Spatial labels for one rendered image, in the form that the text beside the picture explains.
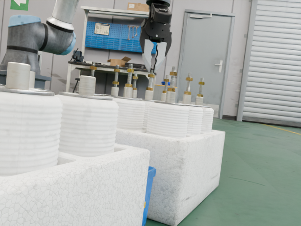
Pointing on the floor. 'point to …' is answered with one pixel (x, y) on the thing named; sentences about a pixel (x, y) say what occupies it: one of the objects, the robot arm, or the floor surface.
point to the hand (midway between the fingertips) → (152, 67)
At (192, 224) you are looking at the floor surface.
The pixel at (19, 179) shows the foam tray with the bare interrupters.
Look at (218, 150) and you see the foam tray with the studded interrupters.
